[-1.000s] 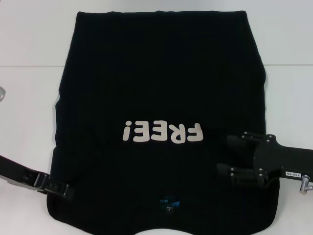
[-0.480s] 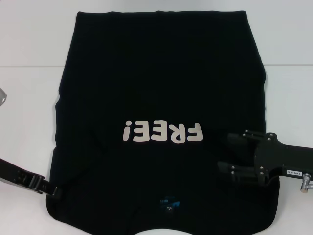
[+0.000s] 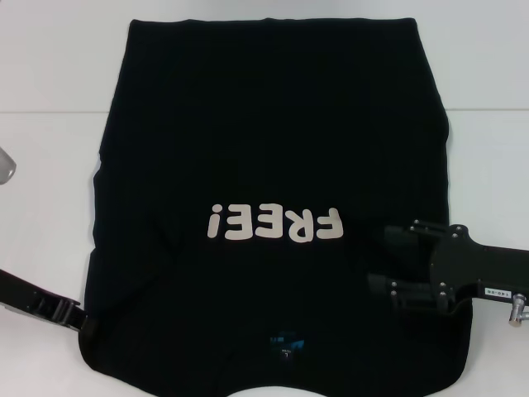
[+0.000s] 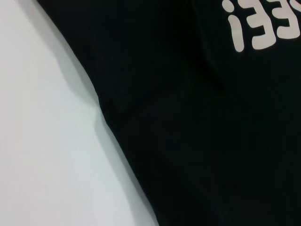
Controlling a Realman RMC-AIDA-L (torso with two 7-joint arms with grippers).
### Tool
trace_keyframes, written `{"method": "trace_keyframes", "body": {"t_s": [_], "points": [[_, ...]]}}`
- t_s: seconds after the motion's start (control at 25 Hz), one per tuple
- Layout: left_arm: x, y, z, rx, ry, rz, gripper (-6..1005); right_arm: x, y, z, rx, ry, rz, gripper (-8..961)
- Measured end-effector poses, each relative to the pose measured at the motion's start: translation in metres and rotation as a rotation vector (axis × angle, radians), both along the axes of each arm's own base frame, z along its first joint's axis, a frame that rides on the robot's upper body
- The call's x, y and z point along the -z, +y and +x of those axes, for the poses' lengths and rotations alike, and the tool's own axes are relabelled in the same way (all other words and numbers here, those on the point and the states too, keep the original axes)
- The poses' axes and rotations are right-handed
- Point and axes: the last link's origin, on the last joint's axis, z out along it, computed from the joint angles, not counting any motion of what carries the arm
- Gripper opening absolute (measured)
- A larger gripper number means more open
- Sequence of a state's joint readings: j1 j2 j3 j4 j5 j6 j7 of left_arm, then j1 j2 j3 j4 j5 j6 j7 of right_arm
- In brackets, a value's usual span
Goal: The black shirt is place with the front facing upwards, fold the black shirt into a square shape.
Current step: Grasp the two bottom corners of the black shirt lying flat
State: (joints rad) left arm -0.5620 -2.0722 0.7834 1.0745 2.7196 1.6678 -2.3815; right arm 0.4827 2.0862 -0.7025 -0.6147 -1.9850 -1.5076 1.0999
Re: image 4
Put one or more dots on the black shirt with FREE print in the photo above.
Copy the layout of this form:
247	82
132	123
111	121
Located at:
188	117

